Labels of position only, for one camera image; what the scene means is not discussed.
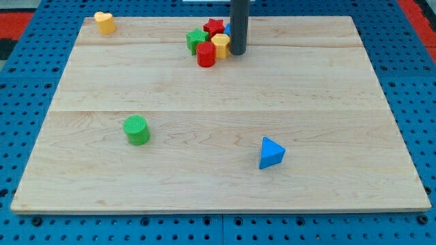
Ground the blue triangle block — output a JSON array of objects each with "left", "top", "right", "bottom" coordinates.
[{"left": 259, "top": 137, "right": 286, "bottom": 169}]

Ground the wooden board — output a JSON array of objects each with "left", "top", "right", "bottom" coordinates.
[{"left": 10, "top": 16, "right": 431, "bottom": 214}]

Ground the red cylinder block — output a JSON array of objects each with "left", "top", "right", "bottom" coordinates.
[{"left": 196, "top": 42, "right": 215, "bottom": 67}]

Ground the green cylinder block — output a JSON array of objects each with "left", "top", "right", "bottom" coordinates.
[{"left": 123, "top": 114, "right": 151, "bottom": 146}]

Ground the yellow hexagon block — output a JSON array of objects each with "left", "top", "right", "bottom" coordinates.
[{"left": 211, "top": 33, "right": 230, "bottom": 59}]

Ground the green star block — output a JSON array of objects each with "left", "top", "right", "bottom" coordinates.
[{"left": 186, "top": 29, "right": 208, "bottom": 55}]

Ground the blue block behind tool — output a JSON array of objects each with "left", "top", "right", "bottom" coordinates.
[{"left": 223, "top": 23, "right": 231, "bottom": 36}]

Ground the red star block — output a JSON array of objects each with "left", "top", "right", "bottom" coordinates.
[{"left": 203, "top": 18, "right": 225, "bottom": 39}]

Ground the yellow heart block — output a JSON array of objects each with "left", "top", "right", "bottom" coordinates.
[{"left": 94, "top": 12, "right": 116, "bottom": 35}]

